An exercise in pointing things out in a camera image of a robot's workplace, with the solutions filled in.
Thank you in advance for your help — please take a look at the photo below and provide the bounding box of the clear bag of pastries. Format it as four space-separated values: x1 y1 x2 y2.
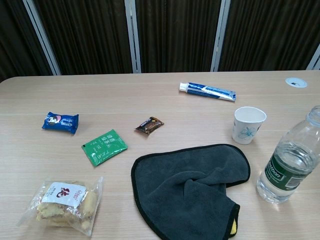
16 176 104 237

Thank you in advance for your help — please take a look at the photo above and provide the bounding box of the dark fabric partition panel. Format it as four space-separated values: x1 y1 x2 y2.
0 0 53 83
218 0 320 73
134 0 223 74
33 0 133 75

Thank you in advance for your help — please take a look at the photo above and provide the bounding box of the blue cookie packet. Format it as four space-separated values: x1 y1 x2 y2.
41 111 80 136

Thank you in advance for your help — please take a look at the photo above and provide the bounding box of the green sachet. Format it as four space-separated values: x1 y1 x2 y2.
81 129 129 168

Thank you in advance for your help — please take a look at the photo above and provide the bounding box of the white table cable grommet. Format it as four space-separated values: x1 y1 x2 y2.
285 77 308 88

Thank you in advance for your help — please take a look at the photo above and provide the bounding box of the clear plastic water bottle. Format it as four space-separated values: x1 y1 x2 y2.
256 105 320 205

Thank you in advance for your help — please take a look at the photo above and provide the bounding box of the brown snack packet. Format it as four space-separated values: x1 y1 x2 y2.
134 116 165 137

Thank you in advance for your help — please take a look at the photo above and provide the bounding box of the blue white toothpaste tube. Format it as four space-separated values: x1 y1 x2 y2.
178 81 237 103

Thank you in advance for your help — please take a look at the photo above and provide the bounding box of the dark grey microfibre cloth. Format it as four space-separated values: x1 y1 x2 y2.
130 143 251 240

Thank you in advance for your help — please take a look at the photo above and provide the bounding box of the grey metal partition post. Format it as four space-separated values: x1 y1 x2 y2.
306 48 320 71
210 0 231 73
23 0 62 76
124 0 143 74

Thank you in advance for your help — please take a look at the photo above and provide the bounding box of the white paper cup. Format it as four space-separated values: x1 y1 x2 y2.
231 106 268 146

